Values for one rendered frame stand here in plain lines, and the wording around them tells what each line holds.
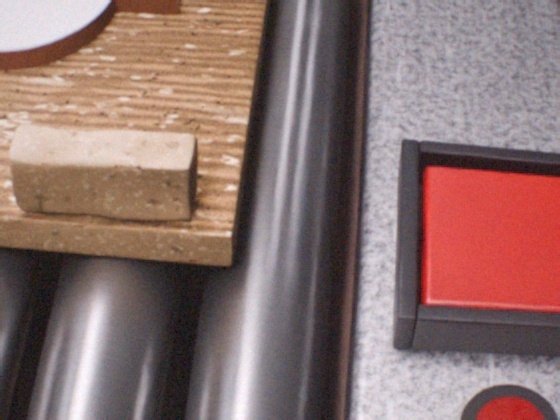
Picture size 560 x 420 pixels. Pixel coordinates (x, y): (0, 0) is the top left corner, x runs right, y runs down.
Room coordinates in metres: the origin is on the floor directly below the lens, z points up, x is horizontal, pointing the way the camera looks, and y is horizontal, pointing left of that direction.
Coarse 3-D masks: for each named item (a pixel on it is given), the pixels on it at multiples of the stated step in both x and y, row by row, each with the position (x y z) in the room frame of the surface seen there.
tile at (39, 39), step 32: (0, 0) 0.34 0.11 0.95; (32, 0) 0.34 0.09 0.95; (64, 0) 0.34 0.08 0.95; (96, 0) 0.34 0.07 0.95; (128, 0) 0.35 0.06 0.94; (160, 0) 0.35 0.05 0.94; (0, 32) 0.32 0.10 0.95; (32, 32) 0.32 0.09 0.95; (64, 32) 0.32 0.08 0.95; (96, 32) 0.33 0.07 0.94; (0, 64) 0.31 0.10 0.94; (32, 64) 0.31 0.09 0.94
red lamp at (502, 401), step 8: (496, 400) 0.19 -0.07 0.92; (504, 400) 0.19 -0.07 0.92; (512, 400) 0.19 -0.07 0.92; (520, 400) 0.19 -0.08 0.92; (488, 408) 0.19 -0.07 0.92; (496, 408) 0.19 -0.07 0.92; (504, 408) 0.19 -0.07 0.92; (512, 408) 0.19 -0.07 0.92; (520, 408) 0.19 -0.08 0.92; (528, 408) 0.19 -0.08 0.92; (536, 408) 0.19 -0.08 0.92; (480, 416) 0.19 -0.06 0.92; (488, 416) 0.19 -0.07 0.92; (496, 416) 0.19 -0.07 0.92; (504, 416) 0.19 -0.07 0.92; (512, 416) 0.19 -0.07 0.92; (520, 416) 0.19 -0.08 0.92; (528, 416) 0.19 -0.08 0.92; (536, 416) 0.19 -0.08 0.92
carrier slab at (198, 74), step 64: (192, 0) 0.35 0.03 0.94; (256, 0) 0.35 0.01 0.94; (64, 64) 0.32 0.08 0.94; (128, 64) 0.32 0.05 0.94; (192, 64) 0.32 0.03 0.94; (256, 64) 0.32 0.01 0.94; (0, 128) 0.28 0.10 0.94; (64, 128) 0.28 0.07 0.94; (128, 128) 0.28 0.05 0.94; (192, 128) 0.28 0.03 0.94; (0, 192) 0.25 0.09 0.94; (128, 256) 0.24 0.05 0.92; (192, 256) 0.24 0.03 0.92
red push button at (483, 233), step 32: (448, 192) 0.26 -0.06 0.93; (480, 192) 0.26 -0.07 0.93; (512, 192) 0.27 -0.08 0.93; (544, 192) 0.27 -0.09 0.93; (448, 224) 0.25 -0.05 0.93; (480, 224) 0.25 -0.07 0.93; (512, 224) 0.25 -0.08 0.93; (544, 224) 0.25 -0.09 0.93; (448, 256) 0.24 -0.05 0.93; (480, 256) 0.24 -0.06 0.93; (512, 256) 0.24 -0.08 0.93; (544, 256) 0.24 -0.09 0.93; (448, 288) 0.22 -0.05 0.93; (480, 288) 0.22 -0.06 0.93; (512, 288) 0.22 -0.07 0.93; (544, 288) 0.22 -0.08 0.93
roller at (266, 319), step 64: (320, 0) 0.38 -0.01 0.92; (320, 64) 0.34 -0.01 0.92; (256, 128) 0.30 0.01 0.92; (320, 128) 0.31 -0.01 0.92; (256, 192) 0.27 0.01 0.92; (320, 192) 0.28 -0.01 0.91; (256, 256) 0.24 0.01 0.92; (320, 256) 0.25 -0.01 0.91; (256, 320) 0.22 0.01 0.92; (320, 320) 0.23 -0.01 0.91; (192, 384) 0.20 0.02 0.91; (256, 384) 0.19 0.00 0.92; (320, 384) 0.20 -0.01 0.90
